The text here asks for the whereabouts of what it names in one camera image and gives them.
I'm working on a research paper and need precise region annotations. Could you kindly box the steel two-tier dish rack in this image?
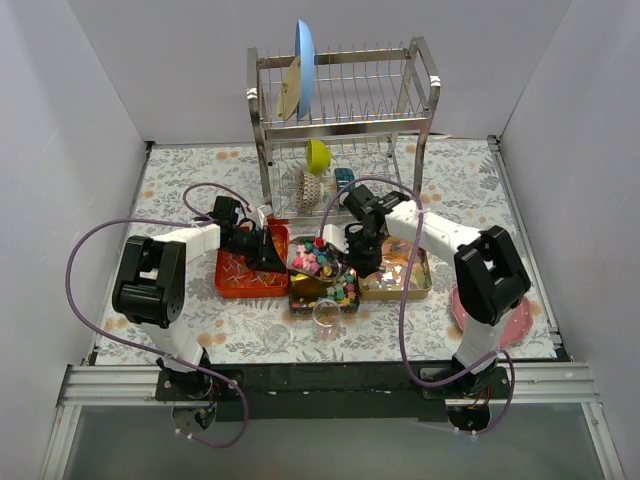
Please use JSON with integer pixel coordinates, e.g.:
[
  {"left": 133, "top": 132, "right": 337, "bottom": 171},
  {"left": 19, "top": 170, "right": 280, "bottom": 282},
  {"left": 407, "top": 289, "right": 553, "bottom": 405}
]
[{"left": 247, "top": 36, "right": 441, "bottom": 223}]

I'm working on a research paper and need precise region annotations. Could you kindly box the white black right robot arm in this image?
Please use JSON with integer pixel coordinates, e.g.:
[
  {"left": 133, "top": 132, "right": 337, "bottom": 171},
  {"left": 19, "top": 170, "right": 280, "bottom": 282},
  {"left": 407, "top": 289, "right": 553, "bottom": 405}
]
[{"left": 336, "top": 179, "right": 531, "bottom": 398}]

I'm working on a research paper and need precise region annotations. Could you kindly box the clear glass jar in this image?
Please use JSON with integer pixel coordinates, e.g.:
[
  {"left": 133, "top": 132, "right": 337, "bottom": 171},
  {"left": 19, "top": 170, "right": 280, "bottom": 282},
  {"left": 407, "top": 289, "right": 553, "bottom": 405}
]
[{"left": 312, "top": 299, "right": 342, "bottom": 341}]

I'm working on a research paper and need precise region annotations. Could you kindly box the patterned ceramic bowl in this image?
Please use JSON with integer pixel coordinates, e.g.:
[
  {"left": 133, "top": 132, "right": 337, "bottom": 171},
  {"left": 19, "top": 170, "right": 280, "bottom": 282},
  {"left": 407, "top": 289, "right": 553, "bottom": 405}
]
[{"left": 296, "top": 170, "right": 324, "bottom": 213}]

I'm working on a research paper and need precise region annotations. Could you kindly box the yellow-green bowl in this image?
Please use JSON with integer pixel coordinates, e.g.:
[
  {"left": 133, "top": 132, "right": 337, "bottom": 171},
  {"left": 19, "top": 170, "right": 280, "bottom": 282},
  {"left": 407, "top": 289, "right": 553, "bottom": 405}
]
[{"left": 306, "top": 139, "right": 331, "bottom": 176}]

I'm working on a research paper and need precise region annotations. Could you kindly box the gold tin of candies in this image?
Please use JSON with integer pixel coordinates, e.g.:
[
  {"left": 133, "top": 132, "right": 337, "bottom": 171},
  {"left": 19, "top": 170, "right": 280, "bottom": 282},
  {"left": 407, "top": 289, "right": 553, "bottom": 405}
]
[{"left": 358, "top": 237, "right": 432, "bottom": 301}]

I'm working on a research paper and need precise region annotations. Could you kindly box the beige plate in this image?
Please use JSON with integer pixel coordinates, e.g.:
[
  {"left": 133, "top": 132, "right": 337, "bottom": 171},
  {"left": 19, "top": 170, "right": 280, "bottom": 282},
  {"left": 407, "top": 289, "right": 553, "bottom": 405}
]
[{"left": 277, "top": 56, "right": 301, "bottom": 121}]

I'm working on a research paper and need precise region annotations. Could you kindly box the orange lollipop candy tin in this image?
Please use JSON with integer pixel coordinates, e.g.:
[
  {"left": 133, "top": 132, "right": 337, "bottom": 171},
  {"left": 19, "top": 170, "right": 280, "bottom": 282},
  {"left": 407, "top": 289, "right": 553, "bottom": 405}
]
[{"left": 214, "top": 250, "right": 289, "bottom": 299}]

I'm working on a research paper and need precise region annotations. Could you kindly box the teal white mug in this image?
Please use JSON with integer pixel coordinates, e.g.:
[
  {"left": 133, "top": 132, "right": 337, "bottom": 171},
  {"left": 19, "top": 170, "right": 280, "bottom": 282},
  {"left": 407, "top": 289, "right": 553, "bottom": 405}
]
[{"left": 333, "top": 167, "right": 355, "bottom": 192}]

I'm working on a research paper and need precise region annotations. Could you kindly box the clear jar lid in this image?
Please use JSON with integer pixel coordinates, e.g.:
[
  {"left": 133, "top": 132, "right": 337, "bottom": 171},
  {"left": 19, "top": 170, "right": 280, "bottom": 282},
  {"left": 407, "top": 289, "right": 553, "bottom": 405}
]
[{"left": 263, "top": 324, "right": 291, "bottom": 351}]

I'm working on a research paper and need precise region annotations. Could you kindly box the star candy tin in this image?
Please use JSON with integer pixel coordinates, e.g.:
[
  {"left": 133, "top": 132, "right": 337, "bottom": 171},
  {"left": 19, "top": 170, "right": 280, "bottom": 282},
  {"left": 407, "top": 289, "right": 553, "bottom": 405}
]
[{"left": 288, "top": 267, "right": 360, "bottom": 316}]

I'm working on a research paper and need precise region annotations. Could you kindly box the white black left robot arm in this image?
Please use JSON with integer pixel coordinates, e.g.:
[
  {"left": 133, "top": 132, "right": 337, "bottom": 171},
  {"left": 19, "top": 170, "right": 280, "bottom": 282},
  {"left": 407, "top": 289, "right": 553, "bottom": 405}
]
[{"left": 112, "top": 196, "right": 286, "bottom": 400}]

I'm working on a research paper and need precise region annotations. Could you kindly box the aluminium frame rail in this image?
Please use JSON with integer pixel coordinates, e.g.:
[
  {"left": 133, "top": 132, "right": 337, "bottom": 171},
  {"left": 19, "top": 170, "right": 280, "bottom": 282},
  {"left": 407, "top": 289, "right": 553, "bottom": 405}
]
[{"left": 56, "top": 361, "right": 623, "bottom": 479}]

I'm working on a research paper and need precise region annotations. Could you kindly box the light blue plate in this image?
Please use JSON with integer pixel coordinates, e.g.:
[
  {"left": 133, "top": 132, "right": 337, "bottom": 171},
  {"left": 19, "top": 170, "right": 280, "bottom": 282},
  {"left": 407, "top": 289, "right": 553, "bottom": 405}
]
[{"left": 295, "top": 20, "right": 315, "bottom": 120}]

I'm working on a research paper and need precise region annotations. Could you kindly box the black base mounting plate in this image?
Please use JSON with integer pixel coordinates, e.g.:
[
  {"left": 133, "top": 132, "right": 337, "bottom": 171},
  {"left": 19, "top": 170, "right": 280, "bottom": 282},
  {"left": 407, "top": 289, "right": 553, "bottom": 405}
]
[{"left": 153, "top": 361, "right": 509, "bottom": 422}]

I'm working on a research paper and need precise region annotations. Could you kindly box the pink polka dot plate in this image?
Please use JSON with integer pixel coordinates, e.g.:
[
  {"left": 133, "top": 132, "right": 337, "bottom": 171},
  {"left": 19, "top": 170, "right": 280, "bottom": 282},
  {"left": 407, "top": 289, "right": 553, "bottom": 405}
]
[{"left": 451, "top": 287, "right": 533, "bottom": 347}]

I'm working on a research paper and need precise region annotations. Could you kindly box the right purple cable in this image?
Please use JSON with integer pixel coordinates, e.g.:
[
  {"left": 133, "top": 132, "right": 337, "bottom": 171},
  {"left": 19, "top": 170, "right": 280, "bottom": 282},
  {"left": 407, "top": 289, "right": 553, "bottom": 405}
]
[{"left": 317, "top": 177, "right": 515, "bottom": 434}]

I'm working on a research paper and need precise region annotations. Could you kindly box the metal scoop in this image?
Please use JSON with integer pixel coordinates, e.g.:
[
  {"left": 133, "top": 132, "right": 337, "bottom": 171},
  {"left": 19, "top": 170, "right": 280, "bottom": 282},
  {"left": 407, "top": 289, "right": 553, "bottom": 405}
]
[{"left": 285, "top": 237, "right": 348, "bottom": 282}]

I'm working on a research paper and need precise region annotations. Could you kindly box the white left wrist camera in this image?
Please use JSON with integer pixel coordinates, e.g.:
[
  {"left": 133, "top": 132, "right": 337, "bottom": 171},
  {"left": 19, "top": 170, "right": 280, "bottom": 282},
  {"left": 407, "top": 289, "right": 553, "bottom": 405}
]
[{"left": 247, "top": 204, "right": 273, "bottom": 229}]

